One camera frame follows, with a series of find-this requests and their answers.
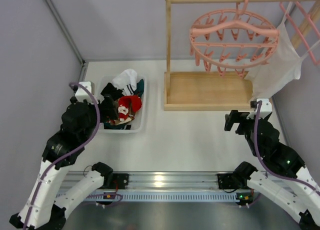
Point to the wooden clothes rack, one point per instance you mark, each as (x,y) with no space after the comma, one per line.
(209,91)

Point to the red sock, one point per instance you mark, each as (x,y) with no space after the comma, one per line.
(127,104)

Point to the brown beige striped sock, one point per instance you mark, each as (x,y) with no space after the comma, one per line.
(130,118)

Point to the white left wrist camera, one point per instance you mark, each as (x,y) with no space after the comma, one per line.
(81,95)

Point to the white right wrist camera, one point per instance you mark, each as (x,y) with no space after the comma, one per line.
(262,108)

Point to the aluminium mounting rail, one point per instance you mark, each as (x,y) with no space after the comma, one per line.
(171,181)

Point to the white tank top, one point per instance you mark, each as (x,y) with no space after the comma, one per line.
(283,66)

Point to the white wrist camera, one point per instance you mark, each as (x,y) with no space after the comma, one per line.
(262,108)
(81,95)

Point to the pink clothes hanger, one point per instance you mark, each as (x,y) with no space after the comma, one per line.
(308,24)

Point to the aluminium frame post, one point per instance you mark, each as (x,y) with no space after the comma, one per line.
(58,19)

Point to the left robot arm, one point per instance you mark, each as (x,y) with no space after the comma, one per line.
(43,209)

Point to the dark green sock upper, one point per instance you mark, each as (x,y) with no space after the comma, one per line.
(140,88)

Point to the white plastic mesh basket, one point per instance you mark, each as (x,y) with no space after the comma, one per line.
(139,121)

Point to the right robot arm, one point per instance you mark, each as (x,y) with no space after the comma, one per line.
(286,180)

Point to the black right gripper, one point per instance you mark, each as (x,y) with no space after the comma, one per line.
(239,120)

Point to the green reindeer Christmas sock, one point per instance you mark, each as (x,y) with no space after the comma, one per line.
(111,125)

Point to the grey slotted cable duct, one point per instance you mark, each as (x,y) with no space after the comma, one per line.
(173,196)

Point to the pink round clip hanger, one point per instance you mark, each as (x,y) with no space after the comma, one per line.
(235,39)

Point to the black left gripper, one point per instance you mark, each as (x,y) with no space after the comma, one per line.
(106,108)

